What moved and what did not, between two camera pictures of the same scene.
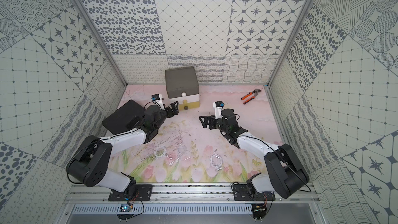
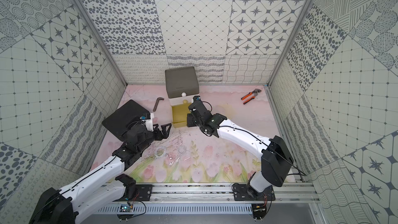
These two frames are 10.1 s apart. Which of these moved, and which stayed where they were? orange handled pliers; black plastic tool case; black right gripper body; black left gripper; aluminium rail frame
Moved: black right gripper body; black left gripper
Stayed: black plastic tool case; orange handled pliers; aluminium rail frame
